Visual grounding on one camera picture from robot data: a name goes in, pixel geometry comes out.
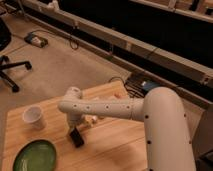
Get white paper cup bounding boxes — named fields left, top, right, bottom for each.
left=22, top=105, right=46, bottom=130

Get black office chair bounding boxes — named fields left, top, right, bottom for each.
left=0, top=18, right=32, bottom=92

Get dark cabinet right edge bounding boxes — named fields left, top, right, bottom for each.
left=192, top=105, right=213, bottom=171

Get green plate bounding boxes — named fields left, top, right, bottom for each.
left=12, top=140, right=57, bottom=171

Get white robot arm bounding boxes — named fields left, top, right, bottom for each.
left=58, top=87, right=196, bottom=171

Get blue black power adapter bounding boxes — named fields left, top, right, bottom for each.
left=141, top=80, right=159, bottom=92

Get black floor cables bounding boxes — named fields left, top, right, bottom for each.
left=107, top=76, right=146, bottom=99

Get long metal rail frame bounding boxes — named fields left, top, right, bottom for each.
left=3, top=0, right=213, bottom=107

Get power strip on floor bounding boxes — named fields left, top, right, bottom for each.
left=24, top=33, right=48, bottom=48

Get black rectangular eraser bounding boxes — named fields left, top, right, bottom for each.
left=69, top=128, right=84, bottom=148

